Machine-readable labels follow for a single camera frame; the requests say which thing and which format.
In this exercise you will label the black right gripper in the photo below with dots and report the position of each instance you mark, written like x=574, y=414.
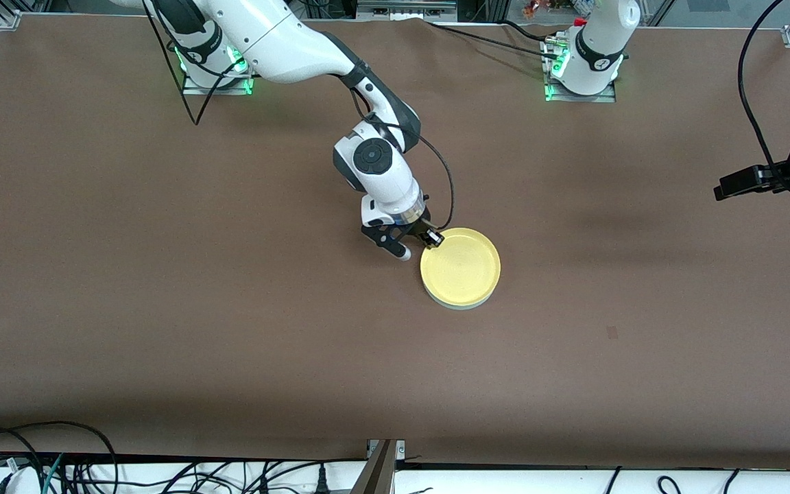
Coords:
x=417, y=228

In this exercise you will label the aluminium frame bar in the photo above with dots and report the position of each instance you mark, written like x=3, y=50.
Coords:
x=405, y=8

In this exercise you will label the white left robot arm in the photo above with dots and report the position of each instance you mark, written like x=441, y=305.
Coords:
x=597, y=48

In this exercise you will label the brown table cover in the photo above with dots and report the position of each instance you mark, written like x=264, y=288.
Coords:
x=340, y=377

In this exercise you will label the orange toy figure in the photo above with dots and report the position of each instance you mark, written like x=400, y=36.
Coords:
x=535, y=7

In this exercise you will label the yellow round plate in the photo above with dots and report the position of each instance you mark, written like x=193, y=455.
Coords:
x=460, y=267

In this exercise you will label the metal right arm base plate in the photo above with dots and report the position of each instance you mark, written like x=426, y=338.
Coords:
x=217, y=90

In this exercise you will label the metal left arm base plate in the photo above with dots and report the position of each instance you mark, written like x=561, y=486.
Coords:
x=580, y=99

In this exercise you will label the pale green round plate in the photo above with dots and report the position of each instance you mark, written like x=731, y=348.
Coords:
x=463, y=307

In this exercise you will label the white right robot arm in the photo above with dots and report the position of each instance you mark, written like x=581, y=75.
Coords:
x=278, y=41

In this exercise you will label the aluminium profile strut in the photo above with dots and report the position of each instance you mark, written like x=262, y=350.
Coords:
x=380, y=470

